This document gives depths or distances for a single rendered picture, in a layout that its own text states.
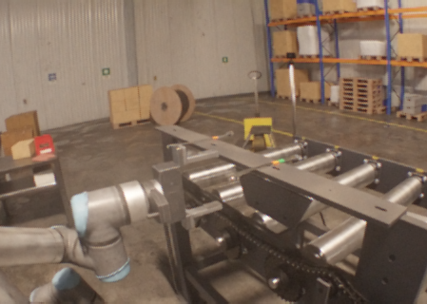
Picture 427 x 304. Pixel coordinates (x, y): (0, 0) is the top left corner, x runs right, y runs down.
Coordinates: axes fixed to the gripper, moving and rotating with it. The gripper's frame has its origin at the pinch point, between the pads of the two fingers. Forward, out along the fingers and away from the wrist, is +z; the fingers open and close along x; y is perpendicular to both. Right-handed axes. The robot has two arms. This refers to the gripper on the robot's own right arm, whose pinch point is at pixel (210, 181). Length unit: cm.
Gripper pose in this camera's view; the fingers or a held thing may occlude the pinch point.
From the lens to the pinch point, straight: 73.5
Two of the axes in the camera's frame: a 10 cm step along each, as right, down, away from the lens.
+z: 8.6, -2.0, 4.7
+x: 0.7, 9.6, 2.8
